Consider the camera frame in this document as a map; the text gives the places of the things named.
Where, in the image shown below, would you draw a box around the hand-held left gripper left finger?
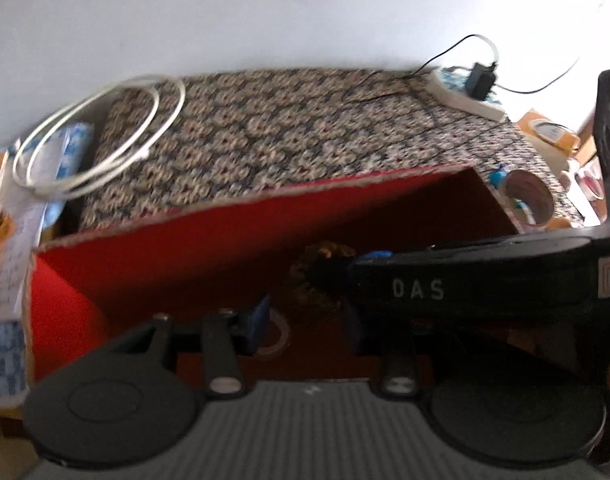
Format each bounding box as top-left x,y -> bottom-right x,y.
110,295 -> 273,401

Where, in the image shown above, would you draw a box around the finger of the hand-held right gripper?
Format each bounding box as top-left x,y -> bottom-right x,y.
309,250 -> 392,299

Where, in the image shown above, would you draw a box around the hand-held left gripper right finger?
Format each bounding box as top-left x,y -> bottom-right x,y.
342,302 -> 420,398

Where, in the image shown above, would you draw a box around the brown pine cone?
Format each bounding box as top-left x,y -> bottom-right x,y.
290,241 -> 358,321

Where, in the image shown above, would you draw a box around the red cardboard box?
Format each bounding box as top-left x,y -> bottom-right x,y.
25,164 -> 606,396

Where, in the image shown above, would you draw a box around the brown tape roll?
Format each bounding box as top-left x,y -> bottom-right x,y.
500,170 -> 556,228

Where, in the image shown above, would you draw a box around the pink white container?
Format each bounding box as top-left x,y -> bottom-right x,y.
560,157 -> 606,201

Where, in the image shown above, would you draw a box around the orange box white label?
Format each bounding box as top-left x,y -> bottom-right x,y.
515,110 -> 581,156

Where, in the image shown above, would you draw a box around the floral patterned cloth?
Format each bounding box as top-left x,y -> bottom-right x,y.
77,67 -> 586,233

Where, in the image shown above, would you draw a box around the white power strip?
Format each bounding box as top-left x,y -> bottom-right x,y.
427,67 -> 506,122

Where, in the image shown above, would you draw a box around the black power adapter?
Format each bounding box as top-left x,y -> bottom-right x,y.
466,61 -> 498,101

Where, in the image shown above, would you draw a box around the printed paper sheets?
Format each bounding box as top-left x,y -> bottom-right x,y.
0,157 -> 53,323

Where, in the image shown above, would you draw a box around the blue checkered cloth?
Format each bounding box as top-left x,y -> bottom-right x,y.
0,321 -> 32,400

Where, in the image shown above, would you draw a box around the blue white packet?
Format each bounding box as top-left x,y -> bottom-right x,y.
32,122 -> 96,196

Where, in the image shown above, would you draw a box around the brown cardboard boxes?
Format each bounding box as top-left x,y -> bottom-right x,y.
0,395 -> 36,466

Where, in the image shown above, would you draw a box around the thin black cord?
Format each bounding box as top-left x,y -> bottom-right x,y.
495,55 -> 581,95

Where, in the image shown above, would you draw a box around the thin black adapter cable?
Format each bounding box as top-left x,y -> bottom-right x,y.
352,34 -> 501,106

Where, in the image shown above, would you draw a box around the white coiled cable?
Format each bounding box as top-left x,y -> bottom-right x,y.
12,74 -> 187,198

